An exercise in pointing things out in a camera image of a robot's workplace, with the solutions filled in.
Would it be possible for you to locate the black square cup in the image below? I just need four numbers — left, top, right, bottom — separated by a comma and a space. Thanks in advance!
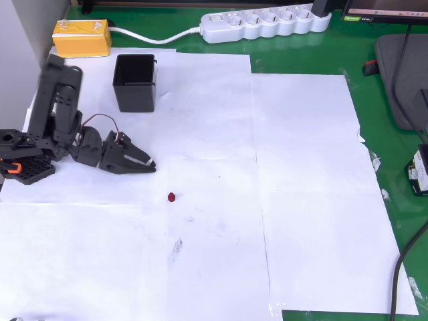
112, 53, 158, 114

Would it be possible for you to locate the thick black cable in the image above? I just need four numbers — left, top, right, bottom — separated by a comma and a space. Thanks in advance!
389, 222, 428, 321

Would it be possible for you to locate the thin black cable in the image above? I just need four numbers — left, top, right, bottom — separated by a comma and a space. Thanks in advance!
391, 23, 428, 144

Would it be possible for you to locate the red white servo wire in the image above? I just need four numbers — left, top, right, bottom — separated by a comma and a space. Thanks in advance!
77, 113, 123, 146

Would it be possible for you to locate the yellow cardboard box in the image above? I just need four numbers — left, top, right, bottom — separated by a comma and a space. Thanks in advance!
52, 19, 113, 60

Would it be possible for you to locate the orange black clamp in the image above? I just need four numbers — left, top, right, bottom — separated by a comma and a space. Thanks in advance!
0, 159, 23, 175

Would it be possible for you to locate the black plug adapter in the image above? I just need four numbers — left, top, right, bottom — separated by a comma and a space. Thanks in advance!
312, 0, 335, 17

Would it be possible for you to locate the black laptop with green sticker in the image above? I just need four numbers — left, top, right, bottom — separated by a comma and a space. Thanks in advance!
340, 0, 428, 25

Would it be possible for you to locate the green desk mat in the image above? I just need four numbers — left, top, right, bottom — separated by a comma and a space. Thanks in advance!
65, 0, 428, 321

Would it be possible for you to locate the grey laptop sleeve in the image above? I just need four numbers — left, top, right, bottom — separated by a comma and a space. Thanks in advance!
374, 33, 428, 132

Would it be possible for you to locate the white power strip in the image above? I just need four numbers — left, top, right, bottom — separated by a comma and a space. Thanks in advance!
199, 5, 332, 44

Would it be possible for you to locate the white power cable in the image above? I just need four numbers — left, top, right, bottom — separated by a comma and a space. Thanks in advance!
108, 25, 203, 45

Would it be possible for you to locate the small labelled device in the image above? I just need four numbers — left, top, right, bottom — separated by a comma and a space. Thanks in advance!
403, 143, 428, 197

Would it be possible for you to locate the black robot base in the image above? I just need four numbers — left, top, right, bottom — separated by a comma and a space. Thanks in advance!
0, 128, 57, 187

